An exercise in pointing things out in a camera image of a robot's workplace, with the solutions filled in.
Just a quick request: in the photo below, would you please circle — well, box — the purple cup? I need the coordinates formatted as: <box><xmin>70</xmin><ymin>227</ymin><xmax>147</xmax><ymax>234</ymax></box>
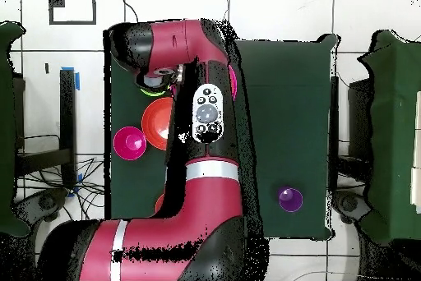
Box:
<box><xmin>276</xmin><ymin>186</ymin><xmax>304</xmax><ymax>214</ymax></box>

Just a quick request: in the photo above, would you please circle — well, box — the green cloth covered table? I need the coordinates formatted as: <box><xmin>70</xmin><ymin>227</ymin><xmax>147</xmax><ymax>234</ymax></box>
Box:
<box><xmin>357</xmin><ymin>29</ymin><xmax>421</xmax><ymax>246</ymax></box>
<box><xmin>0</xmin><ymin>20</ymin><xmax>31</xmax><ymax>238</ymax></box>

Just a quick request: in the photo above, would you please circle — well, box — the large pink bowl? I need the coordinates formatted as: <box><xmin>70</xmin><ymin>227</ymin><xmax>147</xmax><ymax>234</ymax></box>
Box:
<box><xmin>169</xmin><ymin>62</ymin><xmax>238</xmax><ymax>102</ymax></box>

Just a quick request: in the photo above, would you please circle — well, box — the black metal stand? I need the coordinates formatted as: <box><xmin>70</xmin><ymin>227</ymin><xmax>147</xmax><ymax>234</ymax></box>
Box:
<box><xmin>14</xmin><ymin>69</ymin><xmax>77</xmax><ymax>190</ymax></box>
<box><xmin>328</xmin><ymin>75</ymin><xmax>374</xmax><ymax>193</ymax></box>

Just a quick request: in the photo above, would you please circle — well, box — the large orange bowl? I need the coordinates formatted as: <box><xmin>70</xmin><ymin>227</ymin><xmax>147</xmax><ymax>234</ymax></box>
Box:
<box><xmin>141</xmin><ymin>97</ymin><xmax>174</xmax><ymax>151</ymax></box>

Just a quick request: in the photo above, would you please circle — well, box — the gray pedestal leg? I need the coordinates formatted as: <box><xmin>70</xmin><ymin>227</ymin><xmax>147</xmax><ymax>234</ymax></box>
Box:
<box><xmin>12</xmin><ymin>187</ymin><xmax>70</xmax><ymax>229</ymax></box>
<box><xmin>331</xmin><ymin>190</ymin><xmax>372</xmax><ymax>224</ymax></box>

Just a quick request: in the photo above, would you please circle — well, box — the dark green tablecloth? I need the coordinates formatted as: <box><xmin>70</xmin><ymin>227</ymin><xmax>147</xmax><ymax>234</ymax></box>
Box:
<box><xmin>104</xmin><ymin>29</ymin><xmax>340</xmax><ymax>241</ymax></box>

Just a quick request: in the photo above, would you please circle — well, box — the small orange bowl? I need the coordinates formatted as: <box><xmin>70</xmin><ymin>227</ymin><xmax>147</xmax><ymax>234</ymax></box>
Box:
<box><xmin>155</xmin><ymin>192</ymin><xmax>166</xmax><ymax>215</ymax></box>

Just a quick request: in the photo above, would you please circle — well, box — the small green bowl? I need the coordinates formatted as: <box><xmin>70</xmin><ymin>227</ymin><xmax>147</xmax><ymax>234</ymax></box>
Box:
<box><xmin>139</xmin><ymin>85</ymin><xmax>171</xmax><ymax>99</ymax></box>

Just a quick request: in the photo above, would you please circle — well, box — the black tape square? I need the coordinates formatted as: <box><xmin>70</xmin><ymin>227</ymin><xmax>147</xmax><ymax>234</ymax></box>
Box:
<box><xmin>48</xmin><ymin>0</ymin><xmax>98</xmax><ymax>26</ymax></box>

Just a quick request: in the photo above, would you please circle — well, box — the black floor cable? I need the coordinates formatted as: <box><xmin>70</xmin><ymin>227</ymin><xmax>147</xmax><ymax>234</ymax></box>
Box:
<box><xmin>118</xmin><ymin>0</ymin><xmax>140</xmax><ymax>23</ymax></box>

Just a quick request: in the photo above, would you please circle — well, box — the small red bowl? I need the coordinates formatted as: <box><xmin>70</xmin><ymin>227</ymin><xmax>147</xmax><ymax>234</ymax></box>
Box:
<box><xmin>113</xmin><ymin>126</ymin><xmax>148</xmax><ymax>161</ymax></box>

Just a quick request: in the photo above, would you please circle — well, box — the blue tape strip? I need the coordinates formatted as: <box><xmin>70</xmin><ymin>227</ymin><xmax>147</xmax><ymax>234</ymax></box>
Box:
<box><xmin>61</xmin><ymin>66</ymin><xmax>81</xmax><ymax>91</ymax></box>
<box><xmin>67</xmin><ymin>173</ymin><xmax>84</xmax><ymax>198</ymax></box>

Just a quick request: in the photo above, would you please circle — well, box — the tangle of floor cables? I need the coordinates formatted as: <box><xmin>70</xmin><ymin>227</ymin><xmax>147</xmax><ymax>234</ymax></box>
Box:
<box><xmin>16</xmin><ymin>157</ymin><xmax>106</xmax><ymax>223</ymax></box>

